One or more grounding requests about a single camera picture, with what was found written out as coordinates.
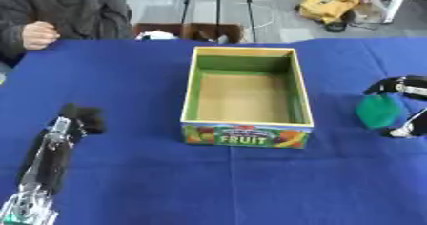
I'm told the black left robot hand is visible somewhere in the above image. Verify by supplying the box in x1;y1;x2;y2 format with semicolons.
56;102;107;139

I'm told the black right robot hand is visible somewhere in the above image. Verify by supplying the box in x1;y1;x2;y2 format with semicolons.
361;74;427;139

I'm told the green toy fruit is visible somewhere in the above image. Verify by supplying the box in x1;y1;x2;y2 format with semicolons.
354;93;404;131

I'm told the brown cardboard box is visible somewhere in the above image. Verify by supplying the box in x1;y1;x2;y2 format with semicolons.
132;22;247;44

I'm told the cardboard box with green inside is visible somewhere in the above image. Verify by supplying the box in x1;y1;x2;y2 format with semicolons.
178;46;315;150

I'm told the white stand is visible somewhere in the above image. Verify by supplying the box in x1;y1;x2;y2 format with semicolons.
381;0;417;25

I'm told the person's hand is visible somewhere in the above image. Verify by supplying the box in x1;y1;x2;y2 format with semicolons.
20;20;62;51

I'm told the white soft toy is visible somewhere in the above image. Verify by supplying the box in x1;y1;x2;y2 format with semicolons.
133;30;180;42

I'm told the person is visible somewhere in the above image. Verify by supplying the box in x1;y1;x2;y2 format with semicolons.
0;0;135;60

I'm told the yellow bag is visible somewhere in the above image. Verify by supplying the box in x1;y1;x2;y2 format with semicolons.
294;0;364;26

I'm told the black tripod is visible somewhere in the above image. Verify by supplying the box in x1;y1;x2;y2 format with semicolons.
178;0;259;43

